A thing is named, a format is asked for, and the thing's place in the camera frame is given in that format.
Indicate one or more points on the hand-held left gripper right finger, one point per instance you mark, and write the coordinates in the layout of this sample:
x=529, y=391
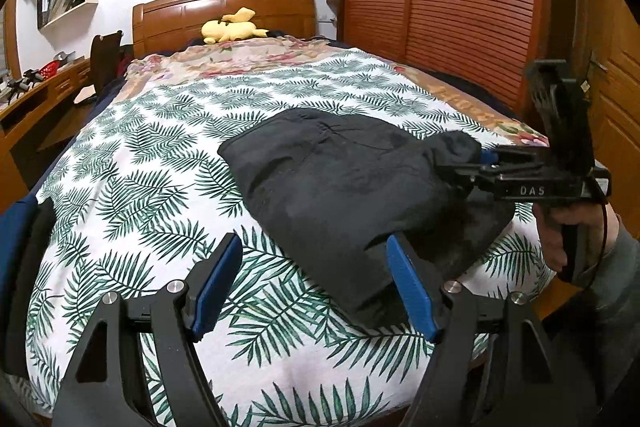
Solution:
x=410, y=289

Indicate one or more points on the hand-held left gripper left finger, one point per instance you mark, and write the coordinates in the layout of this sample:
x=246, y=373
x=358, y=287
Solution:
x=220, y=287

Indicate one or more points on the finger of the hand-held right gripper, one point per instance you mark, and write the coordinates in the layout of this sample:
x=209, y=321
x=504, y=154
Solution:
x=467, y=174
x=491, y=157

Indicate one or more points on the black jacket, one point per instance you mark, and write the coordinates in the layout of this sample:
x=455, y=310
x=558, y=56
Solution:
x=325, y=187

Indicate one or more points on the person's right forearm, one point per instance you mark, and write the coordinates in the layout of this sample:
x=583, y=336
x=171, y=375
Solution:
x=615, y=307

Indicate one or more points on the person's right hand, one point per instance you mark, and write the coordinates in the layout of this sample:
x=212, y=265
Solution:
x=552, y=239

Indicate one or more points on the wooden door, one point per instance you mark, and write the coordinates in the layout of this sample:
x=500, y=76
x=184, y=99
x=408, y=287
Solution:
x=620, y=97

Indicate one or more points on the leaf print bedsheet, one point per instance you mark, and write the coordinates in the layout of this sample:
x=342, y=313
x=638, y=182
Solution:
x=150, y=157

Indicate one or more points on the black cloth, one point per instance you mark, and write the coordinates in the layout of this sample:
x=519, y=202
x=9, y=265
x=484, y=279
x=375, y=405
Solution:
x=35, y=257

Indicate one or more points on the floral blanket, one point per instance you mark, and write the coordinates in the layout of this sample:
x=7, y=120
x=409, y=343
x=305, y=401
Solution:
x=235, y=59

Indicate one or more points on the dark wooden chair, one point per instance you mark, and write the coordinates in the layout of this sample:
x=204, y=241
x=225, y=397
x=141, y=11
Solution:
x=105, y=62

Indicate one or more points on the yellow plush toy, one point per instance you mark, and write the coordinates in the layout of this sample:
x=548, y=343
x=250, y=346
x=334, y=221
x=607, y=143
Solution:
x=230, y=28

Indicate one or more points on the wooden desk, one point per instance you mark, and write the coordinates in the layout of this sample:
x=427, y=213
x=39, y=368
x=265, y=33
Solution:
x=25, y=107

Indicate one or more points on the wooden bed headboard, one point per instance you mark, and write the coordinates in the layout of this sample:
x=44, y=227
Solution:
x=190, y=12

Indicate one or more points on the red basket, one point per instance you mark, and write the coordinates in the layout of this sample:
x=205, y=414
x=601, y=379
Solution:
x=48, y=69

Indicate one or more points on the black tool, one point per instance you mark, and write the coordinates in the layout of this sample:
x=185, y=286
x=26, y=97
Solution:
x=25, y=82

